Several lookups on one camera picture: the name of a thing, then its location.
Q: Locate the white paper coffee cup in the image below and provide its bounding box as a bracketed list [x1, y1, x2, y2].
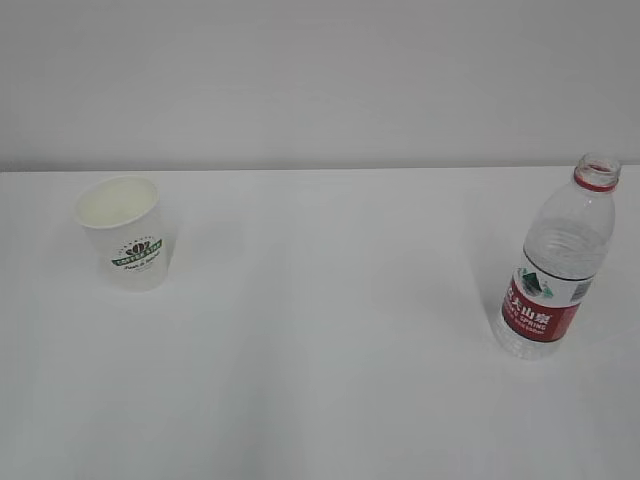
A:
[74, 175, 169, 292]

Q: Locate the clear plastic water bottle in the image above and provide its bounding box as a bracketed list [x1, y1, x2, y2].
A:
[491, 153, 621, 360]

